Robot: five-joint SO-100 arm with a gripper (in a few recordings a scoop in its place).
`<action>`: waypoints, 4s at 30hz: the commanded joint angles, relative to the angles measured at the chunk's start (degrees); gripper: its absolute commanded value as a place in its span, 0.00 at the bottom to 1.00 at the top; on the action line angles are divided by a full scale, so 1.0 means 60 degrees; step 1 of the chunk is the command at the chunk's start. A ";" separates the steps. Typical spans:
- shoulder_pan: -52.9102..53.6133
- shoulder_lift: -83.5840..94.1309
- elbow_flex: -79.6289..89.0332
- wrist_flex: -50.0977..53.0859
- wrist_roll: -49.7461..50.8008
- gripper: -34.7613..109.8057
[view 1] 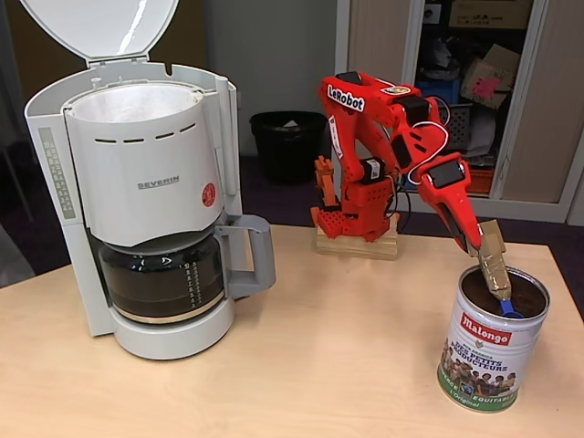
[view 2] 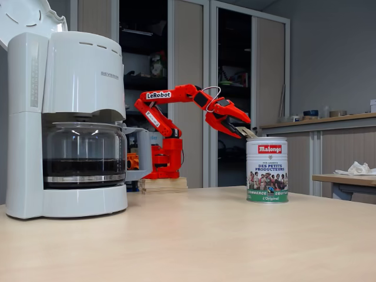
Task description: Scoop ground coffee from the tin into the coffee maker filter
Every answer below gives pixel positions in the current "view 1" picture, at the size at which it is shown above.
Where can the red robot arm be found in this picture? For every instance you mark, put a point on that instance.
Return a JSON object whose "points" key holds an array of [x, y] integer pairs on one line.
{"points": [[347, 137]]}

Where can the brown ground coffee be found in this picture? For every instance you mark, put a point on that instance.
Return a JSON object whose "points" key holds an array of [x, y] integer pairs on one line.
{"points": [[530, 299]]}

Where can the Malongo coffee can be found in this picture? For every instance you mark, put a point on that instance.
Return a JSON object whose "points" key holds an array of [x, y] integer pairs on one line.
{"points": [[483, 360]]}

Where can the white drip coffee maker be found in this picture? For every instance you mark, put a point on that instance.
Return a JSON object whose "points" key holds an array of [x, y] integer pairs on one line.
{"points": [[150, 159]]}

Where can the white paper coffee filter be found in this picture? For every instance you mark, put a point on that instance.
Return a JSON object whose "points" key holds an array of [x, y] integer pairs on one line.
{"points": [[137, 102]]}

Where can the orange plastic crate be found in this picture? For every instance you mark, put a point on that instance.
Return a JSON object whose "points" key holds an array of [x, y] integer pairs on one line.
{"points": [[483, 182]]}

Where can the grey perforated crate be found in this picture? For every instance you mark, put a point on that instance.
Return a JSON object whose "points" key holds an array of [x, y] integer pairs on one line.
{"points": [[461, 123]]}

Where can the blue storage box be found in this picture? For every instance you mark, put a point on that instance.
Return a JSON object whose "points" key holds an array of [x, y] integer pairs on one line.
{"points": [[449, 91]]}

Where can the wooden base block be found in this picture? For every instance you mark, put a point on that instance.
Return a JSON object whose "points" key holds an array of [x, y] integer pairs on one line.
{"points": [[356, 246]]}

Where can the cardboard box with pink mark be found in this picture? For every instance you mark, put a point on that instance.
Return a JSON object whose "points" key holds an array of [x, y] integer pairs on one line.
{"points": [[488, 82]]}

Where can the orange plastic clamp part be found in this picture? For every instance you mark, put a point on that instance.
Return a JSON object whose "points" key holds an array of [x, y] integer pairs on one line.
{"points": [[325, 182]]}

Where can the tall grey shutter cabinet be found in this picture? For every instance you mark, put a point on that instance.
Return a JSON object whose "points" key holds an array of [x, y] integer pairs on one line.
{"points": [[378, 36]]}

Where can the black waste bin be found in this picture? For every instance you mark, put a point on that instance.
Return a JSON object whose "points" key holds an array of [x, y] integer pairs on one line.
{"points": [[283, 150]]}

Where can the long brown cardboard box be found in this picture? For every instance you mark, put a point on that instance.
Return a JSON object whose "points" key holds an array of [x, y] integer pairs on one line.
{"points": [[488, 13]]}

